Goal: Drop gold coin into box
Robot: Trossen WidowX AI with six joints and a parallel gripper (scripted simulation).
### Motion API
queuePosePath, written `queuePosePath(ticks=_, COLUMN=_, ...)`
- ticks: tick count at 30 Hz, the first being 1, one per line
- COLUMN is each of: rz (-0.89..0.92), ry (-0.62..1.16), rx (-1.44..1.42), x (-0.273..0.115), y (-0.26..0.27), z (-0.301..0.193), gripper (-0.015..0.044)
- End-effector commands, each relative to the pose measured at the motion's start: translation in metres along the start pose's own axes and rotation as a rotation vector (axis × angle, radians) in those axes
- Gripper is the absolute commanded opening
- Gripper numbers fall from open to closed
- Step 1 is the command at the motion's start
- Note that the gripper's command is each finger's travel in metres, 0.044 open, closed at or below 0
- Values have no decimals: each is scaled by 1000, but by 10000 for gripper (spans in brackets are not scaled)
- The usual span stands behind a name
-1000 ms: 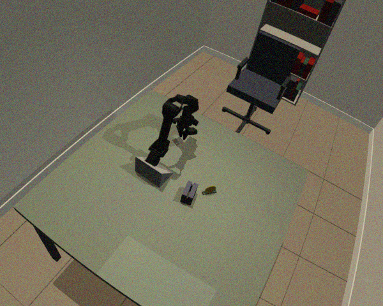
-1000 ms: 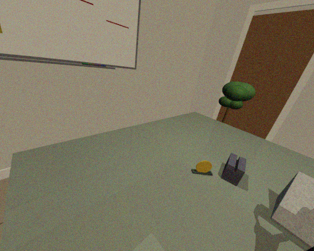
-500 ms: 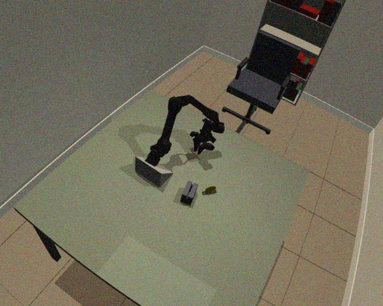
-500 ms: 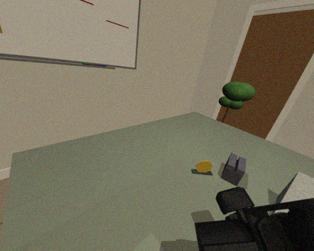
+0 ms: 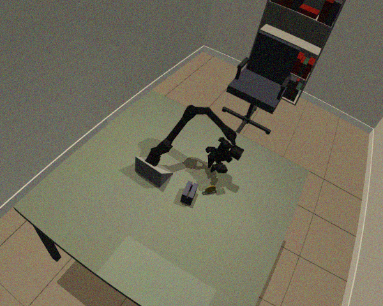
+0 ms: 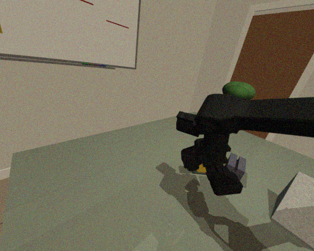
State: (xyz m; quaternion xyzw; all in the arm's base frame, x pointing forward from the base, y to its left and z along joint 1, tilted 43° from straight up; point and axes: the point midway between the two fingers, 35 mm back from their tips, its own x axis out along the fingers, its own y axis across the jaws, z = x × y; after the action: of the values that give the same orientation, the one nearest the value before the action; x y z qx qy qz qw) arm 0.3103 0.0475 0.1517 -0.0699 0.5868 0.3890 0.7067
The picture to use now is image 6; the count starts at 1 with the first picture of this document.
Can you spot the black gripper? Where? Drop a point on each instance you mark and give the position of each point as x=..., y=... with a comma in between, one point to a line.
x=222, y=181

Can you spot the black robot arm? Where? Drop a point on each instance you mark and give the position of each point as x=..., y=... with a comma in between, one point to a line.
x=223, y=114

